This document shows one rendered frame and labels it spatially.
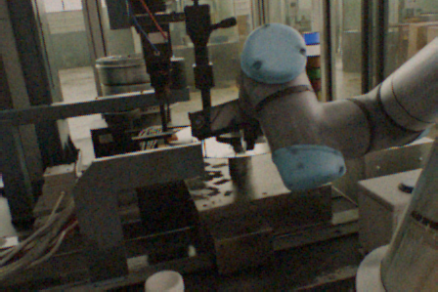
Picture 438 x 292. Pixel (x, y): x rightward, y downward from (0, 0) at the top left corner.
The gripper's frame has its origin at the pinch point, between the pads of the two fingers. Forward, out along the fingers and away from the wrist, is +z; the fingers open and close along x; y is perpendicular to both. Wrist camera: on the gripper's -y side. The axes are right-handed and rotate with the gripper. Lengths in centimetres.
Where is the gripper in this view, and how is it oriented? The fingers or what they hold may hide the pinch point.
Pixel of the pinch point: (242, 139)
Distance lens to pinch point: 80.7
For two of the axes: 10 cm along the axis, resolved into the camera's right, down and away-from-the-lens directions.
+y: 9.9, -1.1, 0.3
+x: -1.1, -9.4, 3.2
